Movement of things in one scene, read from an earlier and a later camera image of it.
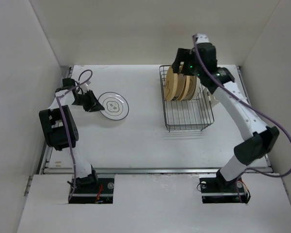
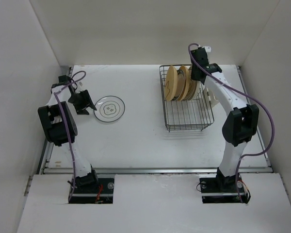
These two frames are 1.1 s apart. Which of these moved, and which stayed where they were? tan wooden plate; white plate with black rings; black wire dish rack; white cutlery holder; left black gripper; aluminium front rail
Moved: white plate with black rings; left black gripper
Stayed: tan wooden plate; aluminium front rail; black wire dish rack; white cutlery holder
